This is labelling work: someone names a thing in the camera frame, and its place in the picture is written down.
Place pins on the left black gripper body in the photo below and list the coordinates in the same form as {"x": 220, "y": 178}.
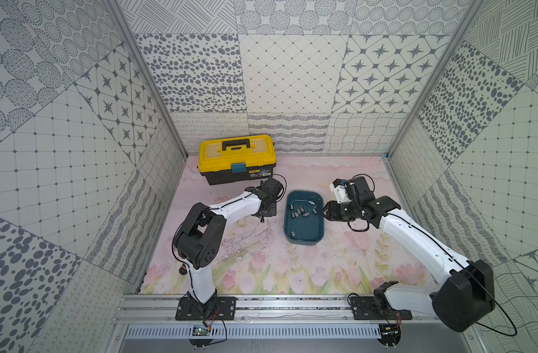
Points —
{"x": 268, "y": 205}

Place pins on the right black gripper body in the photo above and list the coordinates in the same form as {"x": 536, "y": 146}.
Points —
{"x": 344, "y": 212}

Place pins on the teal plastic storage tray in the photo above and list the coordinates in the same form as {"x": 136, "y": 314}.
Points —
{"x": 304, "y": 223}

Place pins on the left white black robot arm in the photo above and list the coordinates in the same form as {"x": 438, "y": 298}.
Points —
{"x": 197, "y": 240}

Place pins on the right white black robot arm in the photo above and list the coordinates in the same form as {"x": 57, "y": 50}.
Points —
{"x": 464, "y": 290}

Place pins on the yellow black plastic toolbox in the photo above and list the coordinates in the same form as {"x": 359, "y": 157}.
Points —
{"x": 237, "y": 159}

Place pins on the right controller board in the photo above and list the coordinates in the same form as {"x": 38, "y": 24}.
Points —
{"x": 389, "y": 335}

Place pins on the controller board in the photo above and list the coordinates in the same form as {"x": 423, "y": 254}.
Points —
{"x": 389, "y": 335}
{"x": 200, "y": 337}

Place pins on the left controller board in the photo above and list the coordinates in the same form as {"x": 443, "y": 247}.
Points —
{"x": 200, "y": 337}

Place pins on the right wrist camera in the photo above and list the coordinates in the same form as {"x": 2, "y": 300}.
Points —
{"x": 359, "y": 189}

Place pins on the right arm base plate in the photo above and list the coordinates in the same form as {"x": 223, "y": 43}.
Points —
{"x": 365, "y": 308}

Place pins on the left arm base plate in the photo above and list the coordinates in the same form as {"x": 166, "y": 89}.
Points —
{"x": 217, "y": 308}

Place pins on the aluminium mounting rail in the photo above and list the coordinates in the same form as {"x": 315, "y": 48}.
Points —
{"x": 253, "y": 309}

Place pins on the white slotted cable duct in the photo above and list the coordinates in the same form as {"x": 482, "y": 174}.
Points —
{"x": 256, "y": 331}

